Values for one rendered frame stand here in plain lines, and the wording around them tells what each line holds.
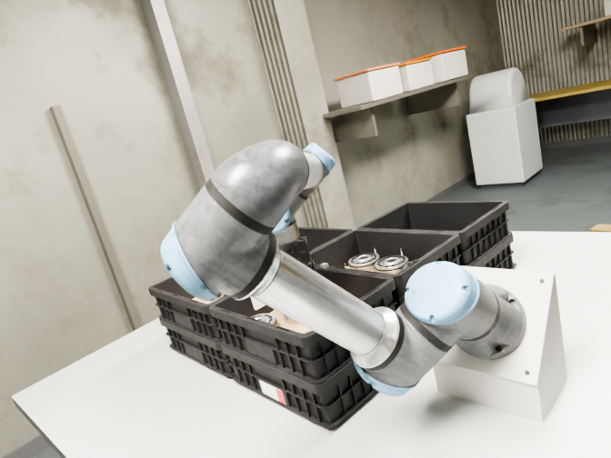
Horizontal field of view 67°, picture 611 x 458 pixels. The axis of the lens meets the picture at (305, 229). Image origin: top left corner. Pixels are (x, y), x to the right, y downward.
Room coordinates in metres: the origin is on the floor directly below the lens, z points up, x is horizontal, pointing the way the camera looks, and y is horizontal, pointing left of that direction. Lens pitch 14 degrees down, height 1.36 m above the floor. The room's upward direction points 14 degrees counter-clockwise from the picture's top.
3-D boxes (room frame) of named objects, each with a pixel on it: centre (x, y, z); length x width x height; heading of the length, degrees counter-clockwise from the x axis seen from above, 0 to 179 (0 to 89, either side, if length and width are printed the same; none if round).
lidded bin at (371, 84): (3.77, -0.77, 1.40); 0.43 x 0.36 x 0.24; 132
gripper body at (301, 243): (1.13, 0.05, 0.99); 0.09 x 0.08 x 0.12; 83
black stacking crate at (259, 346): (1.08, 0.06, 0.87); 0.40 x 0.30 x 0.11; 39
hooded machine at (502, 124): (5.15, -2.43, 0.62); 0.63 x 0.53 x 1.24; 132
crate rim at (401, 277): (1.26, -0.17, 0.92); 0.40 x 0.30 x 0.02; 39
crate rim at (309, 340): (1.08, 0.06, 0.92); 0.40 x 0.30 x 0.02; 39
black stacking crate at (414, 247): (1.26, -0.17, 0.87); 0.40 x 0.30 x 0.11; 39
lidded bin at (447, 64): (4.52, -1.59, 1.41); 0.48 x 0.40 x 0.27; 132
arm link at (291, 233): (1.14, 0.05, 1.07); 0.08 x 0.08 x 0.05
